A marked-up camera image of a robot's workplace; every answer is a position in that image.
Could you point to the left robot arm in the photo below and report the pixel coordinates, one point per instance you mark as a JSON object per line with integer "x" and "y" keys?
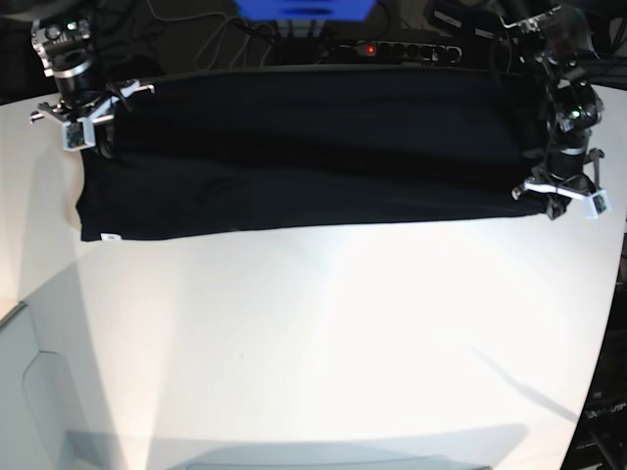
{"x": 539, "y": 32}

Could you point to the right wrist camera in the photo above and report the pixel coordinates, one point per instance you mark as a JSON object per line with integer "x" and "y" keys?
{"x": 78, "y": 135}

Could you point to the black T-shirt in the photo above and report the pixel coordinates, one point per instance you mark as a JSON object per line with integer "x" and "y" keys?
{"x": 300, "y": 147}

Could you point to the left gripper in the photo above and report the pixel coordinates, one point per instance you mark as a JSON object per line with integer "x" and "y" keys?
{"x": 566, "y": 174}

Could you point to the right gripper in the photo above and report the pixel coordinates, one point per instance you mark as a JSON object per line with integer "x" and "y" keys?
{"x": 89, "y": 95}

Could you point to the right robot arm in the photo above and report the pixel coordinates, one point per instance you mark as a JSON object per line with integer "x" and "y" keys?
{"x": 66, "y": 47}

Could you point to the blue plastic box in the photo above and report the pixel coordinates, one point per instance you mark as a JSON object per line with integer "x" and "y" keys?
{"x": 319, "y": 10}

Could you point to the black power strip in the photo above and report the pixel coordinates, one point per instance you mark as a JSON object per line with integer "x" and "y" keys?
{"x": 427, "y": 53}

